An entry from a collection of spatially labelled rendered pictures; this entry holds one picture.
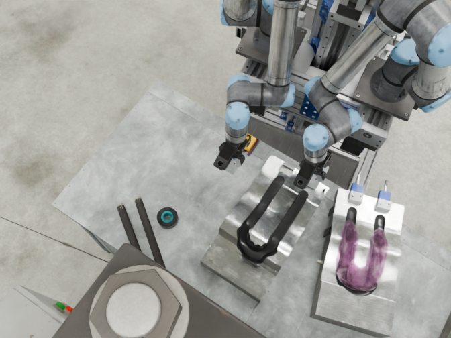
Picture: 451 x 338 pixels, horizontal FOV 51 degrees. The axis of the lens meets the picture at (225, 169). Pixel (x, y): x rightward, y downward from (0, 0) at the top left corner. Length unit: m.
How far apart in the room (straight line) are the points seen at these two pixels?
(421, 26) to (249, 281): 1.00
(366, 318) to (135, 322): 1.29
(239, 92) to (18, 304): 0.87
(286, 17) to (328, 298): 0.94
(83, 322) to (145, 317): 0.09
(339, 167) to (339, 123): 1.17
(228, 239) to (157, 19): 2.02
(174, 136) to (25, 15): 1.91
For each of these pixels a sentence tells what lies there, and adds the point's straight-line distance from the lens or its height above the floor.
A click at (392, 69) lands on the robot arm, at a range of 1.80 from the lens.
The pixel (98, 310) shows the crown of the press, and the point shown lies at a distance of 0.55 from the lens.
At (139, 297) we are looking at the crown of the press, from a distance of 0.53.
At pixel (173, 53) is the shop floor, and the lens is 3.23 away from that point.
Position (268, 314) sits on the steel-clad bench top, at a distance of 1.79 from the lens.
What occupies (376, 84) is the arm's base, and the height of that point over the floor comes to 1.07.
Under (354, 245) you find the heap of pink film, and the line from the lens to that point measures 1.79.
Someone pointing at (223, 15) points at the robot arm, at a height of 1.23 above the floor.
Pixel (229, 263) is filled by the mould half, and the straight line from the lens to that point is 1.75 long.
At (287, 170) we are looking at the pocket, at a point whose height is 0.86.
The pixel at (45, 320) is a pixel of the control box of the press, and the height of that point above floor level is 1.47.
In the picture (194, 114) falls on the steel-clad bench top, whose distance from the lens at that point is 2.04.
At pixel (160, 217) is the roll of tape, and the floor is 0.83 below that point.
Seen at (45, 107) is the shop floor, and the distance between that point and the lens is 3.17.
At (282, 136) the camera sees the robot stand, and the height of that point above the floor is 0.21.
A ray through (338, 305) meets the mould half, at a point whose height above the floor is 0.91.
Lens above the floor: 2.57
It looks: 67 degrees down
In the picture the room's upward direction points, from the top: 3 degrees clockwise
